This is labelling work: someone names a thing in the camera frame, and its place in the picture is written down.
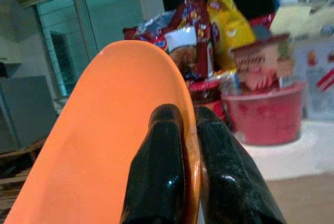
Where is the red plastic bowl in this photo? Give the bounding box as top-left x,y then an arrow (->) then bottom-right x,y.
221,81 -> 306,146

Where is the white printed flour bag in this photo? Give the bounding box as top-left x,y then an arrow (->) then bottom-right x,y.
270,0 -> 334,122

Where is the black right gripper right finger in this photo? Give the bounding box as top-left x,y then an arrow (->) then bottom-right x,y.
195,105 -> 288,224

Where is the dark red snack packet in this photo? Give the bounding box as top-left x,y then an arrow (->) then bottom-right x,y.
180,0 -> 216,78

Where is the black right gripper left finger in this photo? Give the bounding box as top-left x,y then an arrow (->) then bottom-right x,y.
121,103 -> 185,224

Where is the yellow chip bag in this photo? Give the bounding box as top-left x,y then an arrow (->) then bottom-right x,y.
207,0 -> 256,71

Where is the orange oval plate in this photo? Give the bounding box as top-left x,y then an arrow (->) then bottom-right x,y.
4,40 -> 201,224

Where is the chili jar with red lid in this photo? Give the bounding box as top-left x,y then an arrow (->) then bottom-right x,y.
188,79 -> 226,123

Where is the glass sliding door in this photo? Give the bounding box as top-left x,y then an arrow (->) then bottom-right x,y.
18,0 -> 147,104

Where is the grey box appliance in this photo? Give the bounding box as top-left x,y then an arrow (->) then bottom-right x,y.
0,75 -> 58,154

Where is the luncheon meat can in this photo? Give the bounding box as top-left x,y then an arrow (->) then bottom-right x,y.
231,34 -> 295,91

